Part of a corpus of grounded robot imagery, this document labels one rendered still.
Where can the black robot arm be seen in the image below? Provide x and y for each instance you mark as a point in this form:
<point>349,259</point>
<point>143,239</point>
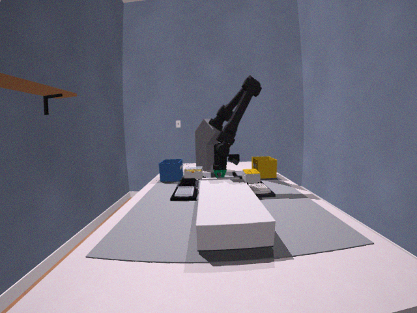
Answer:
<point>250,88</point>

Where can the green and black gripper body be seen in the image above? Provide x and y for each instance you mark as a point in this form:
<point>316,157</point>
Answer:
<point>216,164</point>

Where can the grey bench mat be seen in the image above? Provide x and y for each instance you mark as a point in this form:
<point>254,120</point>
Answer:
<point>163,231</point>

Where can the white assay plate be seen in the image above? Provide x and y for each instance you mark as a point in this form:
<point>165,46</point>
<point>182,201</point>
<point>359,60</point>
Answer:
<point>184,191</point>
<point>259,188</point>

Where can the blue bin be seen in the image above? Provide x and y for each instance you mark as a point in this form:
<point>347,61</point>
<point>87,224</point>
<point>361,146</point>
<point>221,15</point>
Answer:
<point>171,170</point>

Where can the yellow bin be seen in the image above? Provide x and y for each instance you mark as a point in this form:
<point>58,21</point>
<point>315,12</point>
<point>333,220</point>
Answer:
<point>265,165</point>

